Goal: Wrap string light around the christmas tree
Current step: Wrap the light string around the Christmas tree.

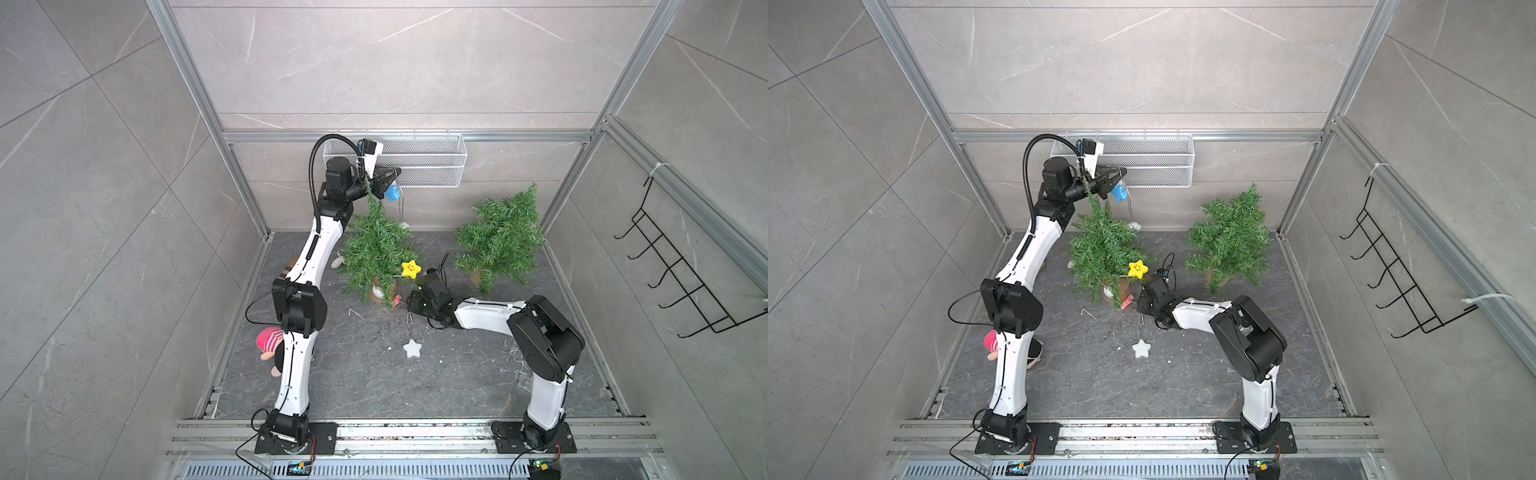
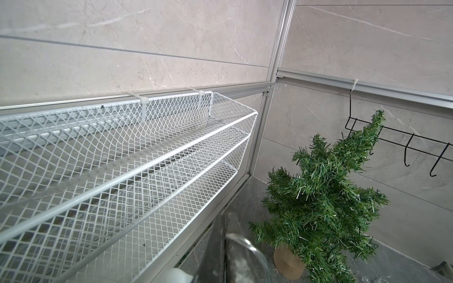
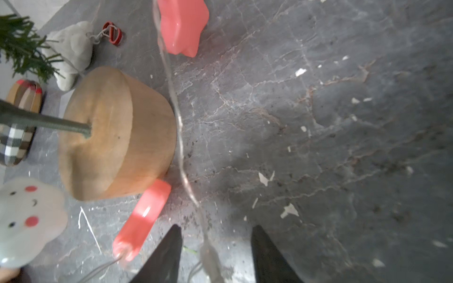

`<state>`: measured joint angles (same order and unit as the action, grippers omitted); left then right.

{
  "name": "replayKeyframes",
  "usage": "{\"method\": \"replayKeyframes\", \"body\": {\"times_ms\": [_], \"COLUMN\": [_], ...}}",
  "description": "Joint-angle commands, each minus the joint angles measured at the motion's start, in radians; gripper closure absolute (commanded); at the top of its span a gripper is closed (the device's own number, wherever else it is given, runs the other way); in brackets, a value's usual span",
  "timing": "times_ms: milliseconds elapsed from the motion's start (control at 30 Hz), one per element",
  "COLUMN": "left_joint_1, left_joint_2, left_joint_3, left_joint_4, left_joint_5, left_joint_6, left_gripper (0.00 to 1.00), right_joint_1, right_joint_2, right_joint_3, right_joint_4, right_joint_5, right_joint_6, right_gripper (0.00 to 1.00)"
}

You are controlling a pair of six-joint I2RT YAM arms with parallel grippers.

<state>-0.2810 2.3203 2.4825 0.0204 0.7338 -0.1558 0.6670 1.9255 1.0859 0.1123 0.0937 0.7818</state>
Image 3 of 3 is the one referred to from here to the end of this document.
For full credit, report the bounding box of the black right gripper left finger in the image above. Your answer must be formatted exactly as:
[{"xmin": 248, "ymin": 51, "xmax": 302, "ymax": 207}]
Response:
[{"xmin": 130, "ymin": 225, "xmax": 183, "ymax": 283}]

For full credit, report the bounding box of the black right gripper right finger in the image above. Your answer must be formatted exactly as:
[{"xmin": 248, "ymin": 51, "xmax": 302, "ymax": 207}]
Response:
[{"xmin": 251, "ymin": 225, "xmax": 304, "ymax": 283}]

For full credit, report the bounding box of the string light wire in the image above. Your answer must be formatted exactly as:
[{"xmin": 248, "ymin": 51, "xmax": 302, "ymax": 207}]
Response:
[{"xmin": 75, "ymin": 0, "xmax": 225, "ymax": 283}]

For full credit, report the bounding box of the small green christmas tree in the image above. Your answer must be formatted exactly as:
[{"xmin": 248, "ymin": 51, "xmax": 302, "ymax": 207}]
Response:
[{"xmin": 0, "ymin": 13, "xmax": 178, "ymax": 202}]

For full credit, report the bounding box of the pink star light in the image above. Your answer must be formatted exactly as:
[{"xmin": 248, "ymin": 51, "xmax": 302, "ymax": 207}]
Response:
[
  {"xmin": 112, "ymin": 179, "xmax": 171, "ymax": 262},
  {"xmin": 158, "ymin": 0, "xmax": 210, "ymax": 58}
]

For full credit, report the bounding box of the white cloud light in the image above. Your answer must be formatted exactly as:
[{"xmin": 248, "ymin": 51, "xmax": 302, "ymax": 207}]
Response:
[{"xmin": 1, "ymin": 177, "xmax": 68, "ymax": 269}]

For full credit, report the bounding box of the plaid fabric glasses case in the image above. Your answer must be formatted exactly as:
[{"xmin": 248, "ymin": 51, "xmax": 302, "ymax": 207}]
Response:
[{"xmin": 1, "ymin": 80, "xmax": 43, "ymax": 167}]

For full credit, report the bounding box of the red carabiner clip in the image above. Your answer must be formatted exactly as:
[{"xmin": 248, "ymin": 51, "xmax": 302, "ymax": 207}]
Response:
[{"xmin": 101, "ymin": 21, "xmax": 123, "ymax": 46}]

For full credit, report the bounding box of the white plush bunny keychain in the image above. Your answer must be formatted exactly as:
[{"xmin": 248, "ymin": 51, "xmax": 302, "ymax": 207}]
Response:
[{"xmin": 41, "ymin": 21, "xmax": 93, "ymax": 92}]

